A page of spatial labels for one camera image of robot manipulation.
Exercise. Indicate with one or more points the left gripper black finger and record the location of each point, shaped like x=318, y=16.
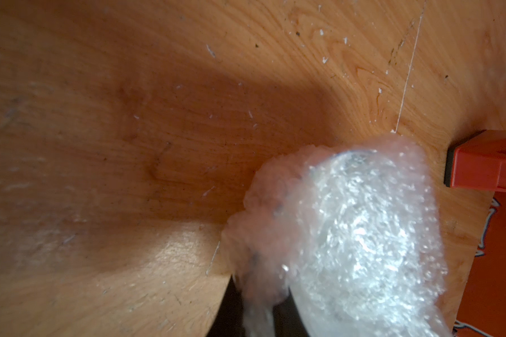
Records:
x=229, y=318

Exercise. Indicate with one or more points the clear bubble wrap sheet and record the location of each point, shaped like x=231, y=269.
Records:
x=338, y=242

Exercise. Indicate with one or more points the red tape dispenser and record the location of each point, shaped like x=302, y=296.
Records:
x=478, y=162

